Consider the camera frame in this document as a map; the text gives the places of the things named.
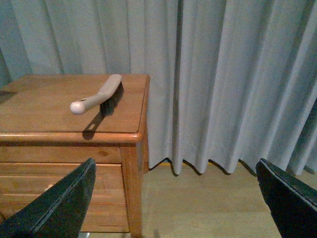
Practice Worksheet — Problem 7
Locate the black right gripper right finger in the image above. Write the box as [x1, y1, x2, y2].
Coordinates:
[256, 158, 317, 238]

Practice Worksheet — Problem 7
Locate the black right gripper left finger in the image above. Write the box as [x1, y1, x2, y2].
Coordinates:
[0, 158, 96, 238]

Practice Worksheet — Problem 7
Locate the lower drawer with knob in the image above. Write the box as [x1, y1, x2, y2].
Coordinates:
[0, 193, 128, 231]

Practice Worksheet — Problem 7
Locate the drawer with knob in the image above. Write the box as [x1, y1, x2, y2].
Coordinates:
[0, 193, 128, 231]
[0, 163, 123, 187]

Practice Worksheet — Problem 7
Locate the upper drawer with knob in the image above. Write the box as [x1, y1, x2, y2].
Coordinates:
[0, 163, 123, 187]

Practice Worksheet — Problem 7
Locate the wooden nightstand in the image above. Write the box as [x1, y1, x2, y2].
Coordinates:
[0, 74, 150, 238]

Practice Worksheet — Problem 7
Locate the grey curtain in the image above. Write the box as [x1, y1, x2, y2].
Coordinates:
[0, 0, 317, 175]

